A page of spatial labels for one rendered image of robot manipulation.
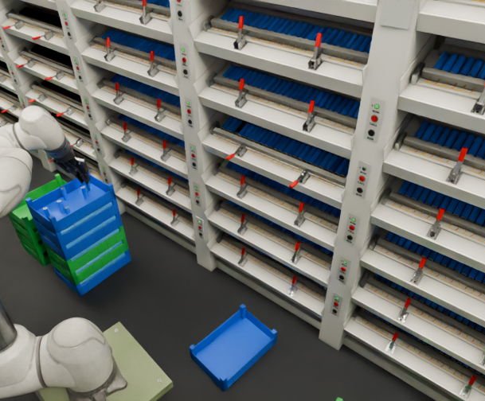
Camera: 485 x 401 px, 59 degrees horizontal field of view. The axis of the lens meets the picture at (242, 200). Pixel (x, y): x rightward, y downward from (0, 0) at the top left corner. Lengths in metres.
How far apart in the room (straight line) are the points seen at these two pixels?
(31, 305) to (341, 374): 1.39
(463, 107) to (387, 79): 0.19
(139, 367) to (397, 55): 1.24
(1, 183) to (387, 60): 0.92
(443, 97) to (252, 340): 1.22
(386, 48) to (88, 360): 1.18
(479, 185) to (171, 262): 1.48
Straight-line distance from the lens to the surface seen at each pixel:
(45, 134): 1.58
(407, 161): 1.24
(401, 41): 1.11
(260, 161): 1.52
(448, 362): 1.75
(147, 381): 1.57
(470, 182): 1.22
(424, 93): 1.16
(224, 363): 1.83
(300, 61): 1.28
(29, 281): 2.33
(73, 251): 1.99
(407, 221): 1.35
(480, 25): 1.06
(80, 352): 1.39
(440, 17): 1.08
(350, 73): 1.22
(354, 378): 1.85
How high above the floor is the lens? 1.58
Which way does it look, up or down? 39 degrees down
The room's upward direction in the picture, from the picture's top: 1 degrees counter-clockwise
